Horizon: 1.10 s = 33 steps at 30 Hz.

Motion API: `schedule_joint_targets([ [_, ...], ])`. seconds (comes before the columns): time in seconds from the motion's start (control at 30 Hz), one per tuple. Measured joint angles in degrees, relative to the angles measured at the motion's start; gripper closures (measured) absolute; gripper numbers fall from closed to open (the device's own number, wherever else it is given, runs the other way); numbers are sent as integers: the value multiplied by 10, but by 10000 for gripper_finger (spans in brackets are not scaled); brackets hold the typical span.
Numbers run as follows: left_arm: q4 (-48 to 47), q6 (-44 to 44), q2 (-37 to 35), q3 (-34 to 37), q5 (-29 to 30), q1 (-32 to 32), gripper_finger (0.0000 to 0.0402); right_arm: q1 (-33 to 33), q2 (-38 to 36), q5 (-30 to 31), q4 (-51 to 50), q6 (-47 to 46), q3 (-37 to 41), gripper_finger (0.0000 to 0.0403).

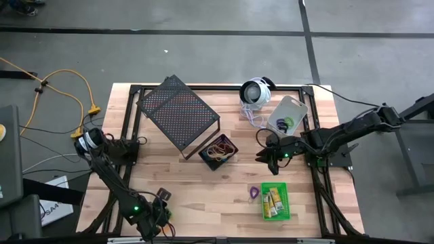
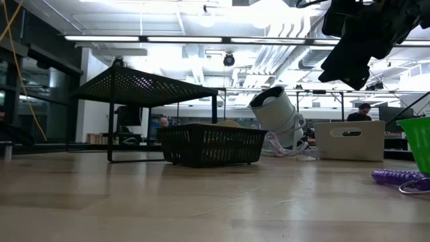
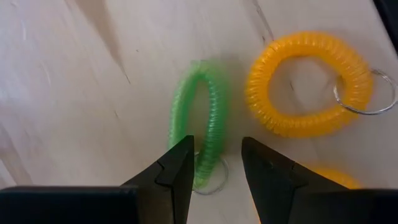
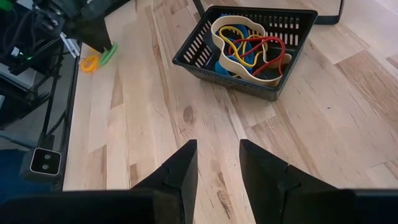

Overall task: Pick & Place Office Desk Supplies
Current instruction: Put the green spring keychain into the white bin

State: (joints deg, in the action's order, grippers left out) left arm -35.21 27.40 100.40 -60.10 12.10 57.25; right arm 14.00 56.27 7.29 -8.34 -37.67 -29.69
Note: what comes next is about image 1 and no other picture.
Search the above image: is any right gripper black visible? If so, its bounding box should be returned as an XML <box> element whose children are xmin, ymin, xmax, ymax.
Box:
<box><xmin>256</xmin><ymin>137</ymin><xmax>306</xmax><ymax>176</ymax></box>

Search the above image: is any green slotted plastic basket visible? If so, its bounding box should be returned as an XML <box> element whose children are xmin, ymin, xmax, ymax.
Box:
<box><xmin>260</xmin><ymin>182</ymin><xmax>292</xmax><ymax>222</ymax></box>

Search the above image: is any black slotted plastic basket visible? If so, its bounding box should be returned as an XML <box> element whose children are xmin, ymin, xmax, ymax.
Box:
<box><xmin>198</xmin><ymin>134</ymin><xmax>239</xmax><ymax>171</ymax></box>

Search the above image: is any white plastic bin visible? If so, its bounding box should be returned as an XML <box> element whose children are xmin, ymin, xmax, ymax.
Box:
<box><xmin>266</xmin><ymin>95</ymin><xmax>309</xmax><ymax>140</ymax></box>

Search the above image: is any white printed cardboard box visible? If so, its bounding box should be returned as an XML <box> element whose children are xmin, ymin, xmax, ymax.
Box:
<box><xmin>39</xmin><ymin>175</ymin><xmax>75</xmax><ymax>227</ymax></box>

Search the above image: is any black perforated metal stand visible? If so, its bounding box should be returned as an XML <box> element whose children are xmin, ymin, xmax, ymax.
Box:
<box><xmin>136</xmin><ymin>74</ymin><xmax>222</xmax><ymax>161</ymax></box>

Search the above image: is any dark grey metal table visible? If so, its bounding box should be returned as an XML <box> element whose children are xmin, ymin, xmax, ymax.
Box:
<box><xmin>374</xmin><ymin>93</ymin><xmax>434</xmax><ymax>197</ymax></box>

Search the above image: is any grey cabinet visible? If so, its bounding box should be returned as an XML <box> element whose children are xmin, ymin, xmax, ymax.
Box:
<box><xmin>0</xmin><ymin>104</ymin><xmax>24</xmax><ymax>208</ymax></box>

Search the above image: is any black flat floor bar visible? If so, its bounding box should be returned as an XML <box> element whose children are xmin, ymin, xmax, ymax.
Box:
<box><xmin>0</xmin><ymin>70</ymin><xmax>38</xmax><ymax>81</ymax></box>

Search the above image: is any person's foot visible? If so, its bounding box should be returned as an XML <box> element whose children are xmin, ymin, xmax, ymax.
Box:
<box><xmin>8</xmin><ymin>0</ymin><xmax>47</xmax><ymax>17</ymax></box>

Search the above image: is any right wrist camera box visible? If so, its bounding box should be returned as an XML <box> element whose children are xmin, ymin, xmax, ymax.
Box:
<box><xmin>265</xmin><ymin>135</ymin><xmax>282</xmax><ymax>150</ymax></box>

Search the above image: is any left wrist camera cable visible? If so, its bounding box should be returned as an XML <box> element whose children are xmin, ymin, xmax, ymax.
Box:
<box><xmin>159</xmin><ymin>220</ymin><xmax>176</xmax><ymax>239</ymax></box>

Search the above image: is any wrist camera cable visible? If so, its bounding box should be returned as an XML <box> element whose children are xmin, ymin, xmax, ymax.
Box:
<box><xmin>159</xmin><ymin>220</ymin><xmax>176</xmax><ymax>239</ymax></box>
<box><xmin>256</xmin><ymin>127</ymin><xmax>281</xmax><ymax>150</ymax></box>

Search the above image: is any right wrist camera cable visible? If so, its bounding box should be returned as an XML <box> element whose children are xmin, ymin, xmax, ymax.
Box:
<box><xmin>256</xmin><ymin>127</ymin><xmax>281</xmax><ymax>150</ymax></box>

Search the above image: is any silver bracket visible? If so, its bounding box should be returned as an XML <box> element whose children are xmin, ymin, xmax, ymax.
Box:
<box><xmin>296</xmin><ymin>238</ymin><xmax>336</xmax><ymax>244</ymax></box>
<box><xmin>107</xmin><ymin>237</ymin><xmax>146</xmax><ymax>244</ymax></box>

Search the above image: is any white camera cable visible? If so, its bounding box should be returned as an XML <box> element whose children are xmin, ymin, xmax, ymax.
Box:
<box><xmin>239</xmin><ymin>103</ymin><xmax>269</xmax><ymax>131</ymax></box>

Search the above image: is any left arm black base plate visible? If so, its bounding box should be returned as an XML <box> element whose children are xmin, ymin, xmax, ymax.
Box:
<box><xmin>82</xmin><ymin>138</ymin><xmax>140</xmax><ymax>167</ymax></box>

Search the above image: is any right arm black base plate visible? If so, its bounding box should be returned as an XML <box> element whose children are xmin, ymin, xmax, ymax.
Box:
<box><xmin>303</xmin><ymin>139</ymin><xmax>359</xmax><ymax>169</ymax></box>

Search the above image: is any white bullet security camera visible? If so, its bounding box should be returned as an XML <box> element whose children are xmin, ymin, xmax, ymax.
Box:
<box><xmin>239</xmin><ymin>77</ymin><xmax>277</xmax><ymax>111</ymax></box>

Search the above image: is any black power cable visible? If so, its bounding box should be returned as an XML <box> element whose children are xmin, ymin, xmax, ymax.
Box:
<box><xmin>304</xmin><ymin>83</ymin><xmax>380</xmax><ymax>108</ymax></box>

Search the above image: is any white floor cable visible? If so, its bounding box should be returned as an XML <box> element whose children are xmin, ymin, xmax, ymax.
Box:
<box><xmin>22</xmin><ymin>154</ymin><xmax>92</xmax><ymax>174</ymax></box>

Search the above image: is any yellow extension cord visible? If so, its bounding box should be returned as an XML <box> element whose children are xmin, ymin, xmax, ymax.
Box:
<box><xmin>0</xmin><ymin>57</ymin><xmax>102</xmax><ymax>143</ymax></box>

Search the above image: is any black floor cable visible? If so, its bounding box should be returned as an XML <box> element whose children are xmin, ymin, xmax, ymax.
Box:
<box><xmin>19</xmin><ymin>113</ymin><xmax>106</xmax><ymax>136</ymax></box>

